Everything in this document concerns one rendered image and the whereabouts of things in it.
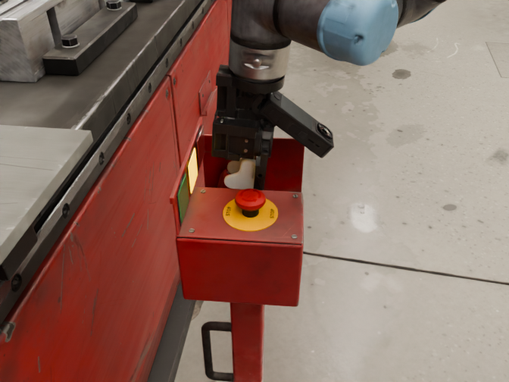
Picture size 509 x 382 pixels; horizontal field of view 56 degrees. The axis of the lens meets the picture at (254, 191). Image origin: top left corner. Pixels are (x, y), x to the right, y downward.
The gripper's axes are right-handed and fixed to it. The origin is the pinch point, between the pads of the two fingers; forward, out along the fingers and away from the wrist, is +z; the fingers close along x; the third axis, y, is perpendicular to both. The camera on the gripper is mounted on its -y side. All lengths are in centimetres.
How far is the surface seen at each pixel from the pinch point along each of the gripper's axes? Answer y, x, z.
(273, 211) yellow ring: -2.1, 9.4, -5.1
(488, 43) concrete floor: -145, -283, 62
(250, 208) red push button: 0.9, 11.7, -7.1
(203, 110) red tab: 19, -61, 19
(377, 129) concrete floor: -53, -154, 69
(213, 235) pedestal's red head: 5.1, 14.5, -4.4
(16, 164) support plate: 16.3, 32.5, -25.5
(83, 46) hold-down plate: 30.7, -14.4, -14.7
